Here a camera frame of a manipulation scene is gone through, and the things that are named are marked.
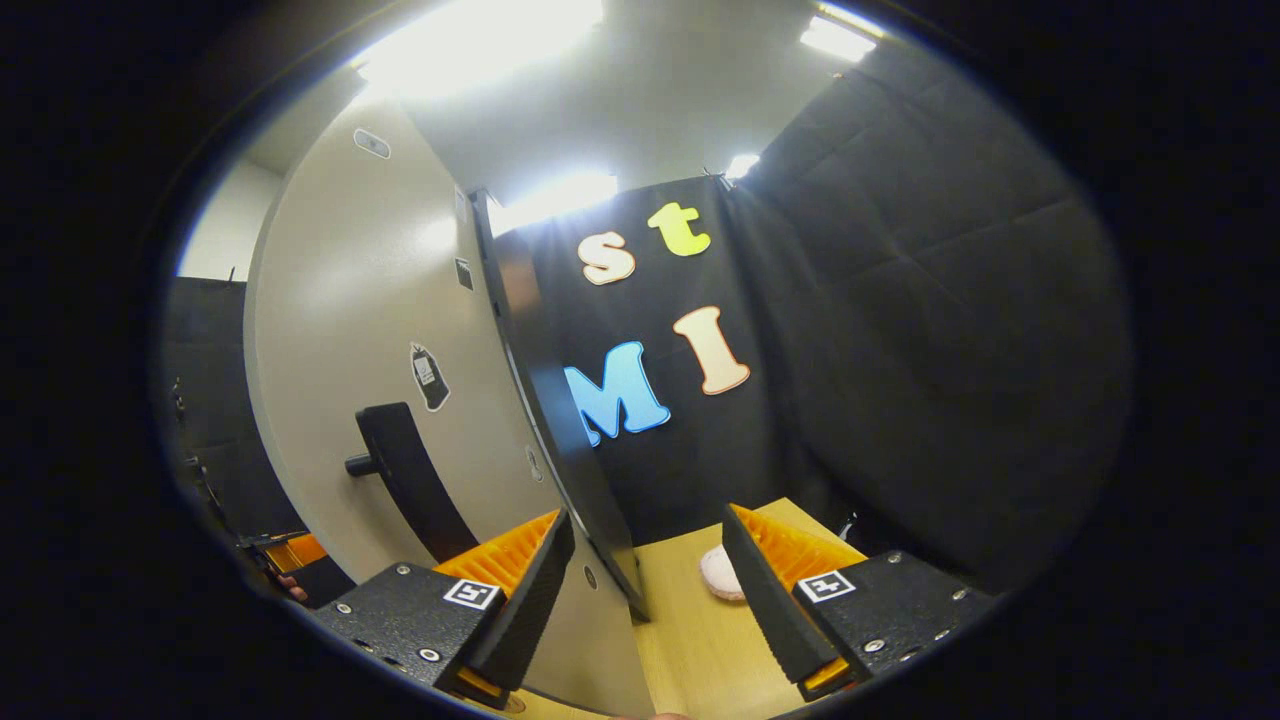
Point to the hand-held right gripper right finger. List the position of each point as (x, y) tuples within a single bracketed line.
[(760, 600)]

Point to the black backdrop cloth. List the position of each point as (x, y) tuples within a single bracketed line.
[(900, 350)]

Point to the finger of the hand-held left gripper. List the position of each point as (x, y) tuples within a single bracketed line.
[(300, 553)]

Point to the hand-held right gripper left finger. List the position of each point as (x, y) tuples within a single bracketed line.
[(530, 600)]

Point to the pink white plush toy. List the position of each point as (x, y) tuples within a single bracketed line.
[(718, 575)]

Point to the beige cabinet door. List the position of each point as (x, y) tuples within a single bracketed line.
[(350, 300)]

